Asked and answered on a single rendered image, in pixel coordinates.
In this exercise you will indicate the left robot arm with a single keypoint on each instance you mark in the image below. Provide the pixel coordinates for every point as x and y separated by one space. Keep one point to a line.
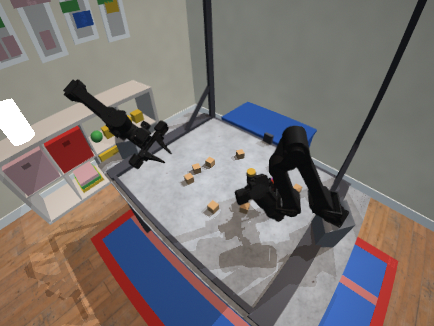
294 149

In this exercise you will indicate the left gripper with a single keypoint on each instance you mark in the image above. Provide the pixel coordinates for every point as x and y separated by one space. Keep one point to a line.
243 194

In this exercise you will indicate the small tan block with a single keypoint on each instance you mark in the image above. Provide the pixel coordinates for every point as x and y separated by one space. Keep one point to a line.
297 187
189 178
210 162
213 207
197 168
244 208
240 154

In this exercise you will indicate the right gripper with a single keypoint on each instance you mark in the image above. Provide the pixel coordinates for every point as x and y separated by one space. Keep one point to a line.
143 155

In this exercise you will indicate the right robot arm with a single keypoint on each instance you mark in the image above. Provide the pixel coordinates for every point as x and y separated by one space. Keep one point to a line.
122 123

